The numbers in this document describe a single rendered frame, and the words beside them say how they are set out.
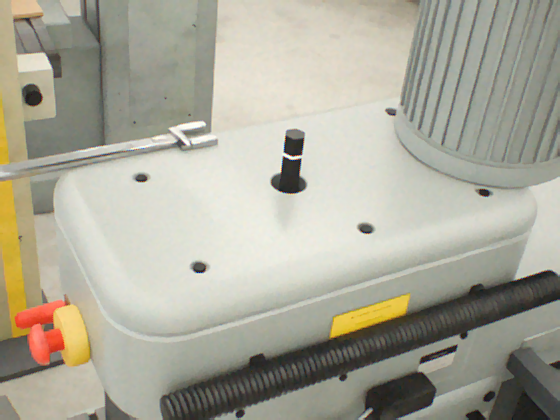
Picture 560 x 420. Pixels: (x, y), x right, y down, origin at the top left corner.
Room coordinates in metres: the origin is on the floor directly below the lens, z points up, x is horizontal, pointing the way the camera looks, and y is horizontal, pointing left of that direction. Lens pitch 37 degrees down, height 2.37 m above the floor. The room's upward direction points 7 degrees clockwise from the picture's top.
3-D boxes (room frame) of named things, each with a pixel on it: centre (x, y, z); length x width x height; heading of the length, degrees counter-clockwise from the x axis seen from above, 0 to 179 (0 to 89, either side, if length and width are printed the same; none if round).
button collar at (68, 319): (0.57, 0.19, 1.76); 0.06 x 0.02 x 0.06; 32
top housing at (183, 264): (0.70, -0.02, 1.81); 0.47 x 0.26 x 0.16; 122
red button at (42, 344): (0.56, 0.21, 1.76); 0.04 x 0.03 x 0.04; 32
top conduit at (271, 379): (0.59, -0.12, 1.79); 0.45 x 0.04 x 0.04; 122
